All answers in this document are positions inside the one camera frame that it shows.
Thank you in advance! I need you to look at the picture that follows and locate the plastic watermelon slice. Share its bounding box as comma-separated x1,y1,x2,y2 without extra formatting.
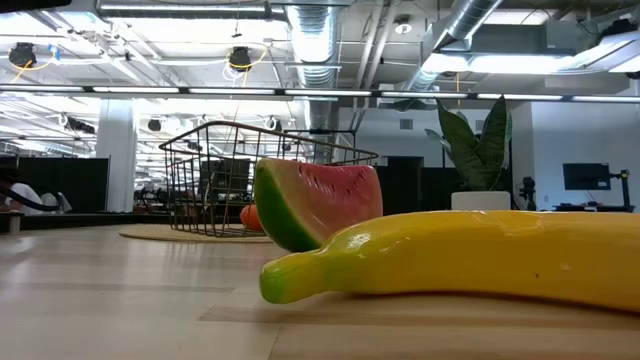
253,157,384,253

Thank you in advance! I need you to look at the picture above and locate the plain orange plastic fruit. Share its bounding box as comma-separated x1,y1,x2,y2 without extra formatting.
239,203,265,233

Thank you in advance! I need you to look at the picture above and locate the dark wire basket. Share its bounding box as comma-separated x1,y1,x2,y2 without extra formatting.
158,120,380,238

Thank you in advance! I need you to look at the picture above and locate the yellow plastic banana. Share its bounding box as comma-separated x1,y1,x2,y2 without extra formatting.
258,209,640,315

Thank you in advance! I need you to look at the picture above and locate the black room partition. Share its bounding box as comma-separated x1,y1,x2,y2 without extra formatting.
374,155,456,216
0,155,111,215

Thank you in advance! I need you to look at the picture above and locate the tall green snake plant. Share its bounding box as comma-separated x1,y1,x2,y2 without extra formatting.
424,94,515,194

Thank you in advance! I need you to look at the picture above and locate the white plant pot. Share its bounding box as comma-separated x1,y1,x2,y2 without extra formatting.
450,190,512,211

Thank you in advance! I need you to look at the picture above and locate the round woven beige mat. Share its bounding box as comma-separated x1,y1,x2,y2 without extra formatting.
118,223,275,245

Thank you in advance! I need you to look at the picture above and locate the white building column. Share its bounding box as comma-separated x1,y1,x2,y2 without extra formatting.
95,97,139,214

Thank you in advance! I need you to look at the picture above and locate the long linear ceiling light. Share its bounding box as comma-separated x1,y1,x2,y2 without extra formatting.
0,84,640,103

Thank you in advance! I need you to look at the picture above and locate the bright ceiling light panel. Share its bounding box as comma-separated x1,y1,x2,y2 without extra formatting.
422,52,591,76

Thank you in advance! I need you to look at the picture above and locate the black computer monitor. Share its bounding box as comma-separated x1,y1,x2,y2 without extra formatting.
562,162,612,192

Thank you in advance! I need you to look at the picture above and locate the dark office desk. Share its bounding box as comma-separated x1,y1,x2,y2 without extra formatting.
552,202,637,213

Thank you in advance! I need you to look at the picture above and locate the person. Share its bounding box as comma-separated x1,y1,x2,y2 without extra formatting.
0,166,45,217

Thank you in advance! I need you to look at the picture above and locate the wide silver spiral duct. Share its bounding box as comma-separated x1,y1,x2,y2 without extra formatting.
283,3,346,132

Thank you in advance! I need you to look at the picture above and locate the black ceiling cable reel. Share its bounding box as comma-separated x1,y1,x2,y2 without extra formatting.
227,45,254,72
7,41,39,69

